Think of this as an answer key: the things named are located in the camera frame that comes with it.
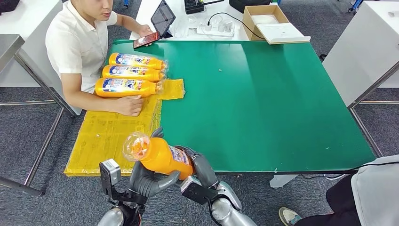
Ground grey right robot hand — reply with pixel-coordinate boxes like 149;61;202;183
174;145;219;189

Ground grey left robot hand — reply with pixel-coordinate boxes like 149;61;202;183
128;127;181;198

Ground orange detergent bottle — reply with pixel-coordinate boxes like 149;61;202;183
122;131;196;181
95;78;164;99
108;52;169;71
102;65;168;83

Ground dark smartphone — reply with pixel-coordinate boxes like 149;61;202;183
133;31;161;49

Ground yellow taped cardboard sheet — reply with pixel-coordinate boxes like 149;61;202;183
64;78;186;178

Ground white table foot plate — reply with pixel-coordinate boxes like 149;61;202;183
269;173;299;189

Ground green table mat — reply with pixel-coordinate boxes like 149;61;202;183
107;40;376;174

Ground white power strip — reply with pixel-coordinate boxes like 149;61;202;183
196;22;236;38

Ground brown cardboard box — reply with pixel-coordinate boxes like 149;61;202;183
242;4;289;42

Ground white box lid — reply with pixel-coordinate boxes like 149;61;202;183
255;22;311;45

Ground black tablet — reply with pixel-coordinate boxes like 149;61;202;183
151;0;176;39

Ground white desk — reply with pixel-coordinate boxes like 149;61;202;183
129;0;278;42

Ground black radio device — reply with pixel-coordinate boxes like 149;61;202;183
184;0;225;15

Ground black bag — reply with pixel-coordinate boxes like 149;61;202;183
0;0;20;14
229;0;272;14

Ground steel table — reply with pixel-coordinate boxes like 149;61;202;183
0;34;77;197

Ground white cabinet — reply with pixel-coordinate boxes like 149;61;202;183
322;0;399;108
0;0;83;117

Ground blue wheeled cart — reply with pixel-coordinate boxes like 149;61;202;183
348;0;364;12

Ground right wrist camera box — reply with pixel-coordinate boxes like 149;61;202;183
180;176;218;206

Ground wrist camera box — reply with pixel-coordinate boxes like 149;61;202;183
99;159;122;200
180;176;218;206

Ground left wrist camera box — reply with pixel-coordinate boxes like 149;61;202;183
99;159;122;200

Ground black floor cable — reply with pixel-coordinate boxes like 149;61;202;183
301;169;359;181

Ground white floor cable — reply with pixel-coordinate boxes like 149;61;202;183
323;173;347;182

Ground black power cable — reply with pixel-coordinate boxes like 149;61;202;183
207;12;265;40

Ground steel table frame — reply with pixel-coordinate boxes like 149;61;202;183
347;61;399;158

